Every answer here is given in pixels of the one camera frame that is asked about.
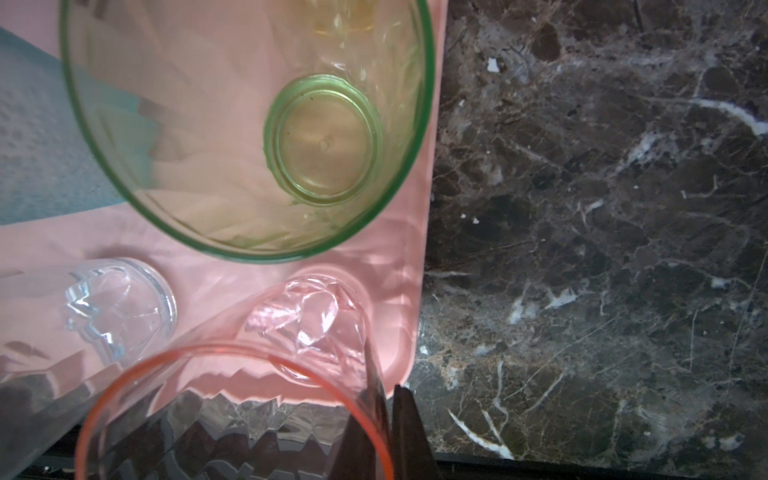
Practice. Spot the clear colourless glass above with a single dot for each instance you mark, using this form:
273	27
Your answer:
67	332

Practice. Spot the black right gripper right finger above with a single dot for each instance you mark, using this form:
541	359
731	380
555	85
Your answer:
410	448

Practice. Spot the green glass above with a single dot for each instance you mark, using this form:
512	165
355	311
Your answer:
253	131

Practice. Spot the frosted teal glass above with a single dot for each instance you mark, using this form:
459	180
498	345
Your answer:
47	169

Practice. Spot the pink tray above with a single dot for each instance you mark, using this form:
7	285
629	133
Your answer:
386	257

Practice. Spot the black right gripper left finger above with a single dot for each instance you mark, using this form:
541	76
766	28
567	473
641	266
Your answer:
364	448

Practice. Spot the black front rail base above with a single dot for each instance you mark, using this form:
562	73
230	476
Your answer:
58	462

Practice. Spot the pink clear glass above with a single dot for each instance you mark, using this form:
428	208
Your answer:
263	390

